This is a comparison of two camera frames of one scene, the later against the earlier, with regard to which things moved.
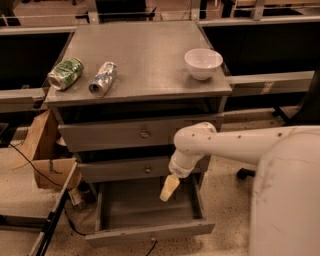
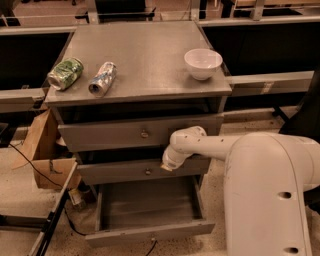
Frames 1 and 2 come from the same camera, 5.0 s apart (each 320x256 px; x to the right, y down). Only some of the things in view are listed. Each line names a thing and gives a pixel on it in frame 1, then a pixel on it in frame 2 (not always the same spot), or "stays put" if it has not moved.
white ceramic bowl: (202, 62) stays put
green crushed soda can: (66, 73) stays put
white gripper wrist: (177, 170) → (170, 160)
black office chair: (308, 114) stays put
